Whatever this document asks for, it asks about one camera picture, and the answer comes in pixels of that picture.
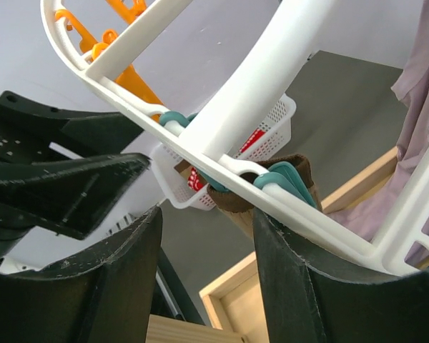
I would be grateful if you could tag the white perforated plastic basket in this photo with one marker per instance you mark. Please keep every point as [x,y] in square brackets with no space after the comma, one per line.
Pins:
[277,133]

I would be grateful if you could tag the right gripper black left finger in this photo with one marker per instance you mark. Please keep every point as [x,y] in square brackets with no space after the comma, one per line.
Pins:
[101,294]

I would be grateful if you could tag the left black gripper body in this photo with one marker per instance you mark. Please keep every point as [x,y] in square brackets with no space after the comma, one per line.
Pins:
[27,128]

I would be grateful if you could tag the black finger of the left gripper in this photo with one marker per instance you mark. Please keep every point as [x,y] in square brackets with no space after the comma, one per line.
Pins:
[71,197]

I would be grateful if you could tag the mauve cloth on hanger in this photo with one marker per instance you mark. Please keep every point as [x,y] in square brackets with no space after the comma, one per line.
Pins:
[412,89]

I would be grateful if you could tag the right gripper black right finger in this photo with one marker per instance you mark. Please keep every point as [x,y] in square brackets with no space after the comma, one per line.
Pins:
[343,296]

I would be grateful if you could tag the wooden drying rack stand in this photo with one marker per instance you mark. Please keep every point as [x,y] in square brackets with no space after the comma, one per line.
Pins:
[271,286]

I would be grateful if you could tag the white oval clip hanger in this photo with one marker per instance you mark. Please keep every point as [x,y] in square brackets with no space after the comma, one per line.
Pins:
[237,109]

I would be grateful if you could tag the brown sock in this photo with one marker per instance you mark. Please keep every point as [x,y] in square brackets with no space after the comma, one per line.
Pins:
[275,185]
[183,169]

